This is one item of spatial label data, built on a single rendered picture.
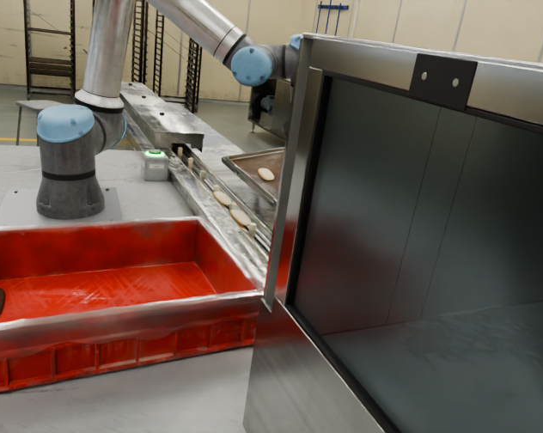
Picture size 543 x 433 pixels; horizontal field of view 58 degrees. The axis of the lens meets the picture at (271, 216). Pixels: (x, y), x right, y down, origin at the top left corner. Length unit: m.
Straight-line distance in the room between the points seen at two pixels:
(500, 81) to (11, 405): 0.65
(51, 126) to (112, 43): 0.24
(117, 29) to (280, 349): 0.89
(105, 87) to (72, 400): 0.77
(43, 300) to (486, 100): 0.78
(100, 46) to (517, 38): 4.68
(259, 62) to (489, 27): 4.87
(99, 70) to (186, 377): 0.77
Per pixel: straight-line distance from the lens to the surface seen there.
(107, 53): 1.24
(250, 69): 0.99
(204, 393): 0.73
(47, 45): 8.27
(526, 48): 5.41
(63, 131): 1.15
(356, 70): 0.40
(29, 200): 1.32
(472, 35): 5.89
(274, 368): 0.57
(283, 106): 5.65
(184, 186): 1.40
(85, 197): 1.19
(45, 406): 0.73
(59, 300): 0.93
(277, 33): 9.06
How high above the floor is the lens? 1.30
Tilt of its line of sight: 21 degrees down
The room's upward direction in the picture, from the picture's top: 8 degrees clockwise
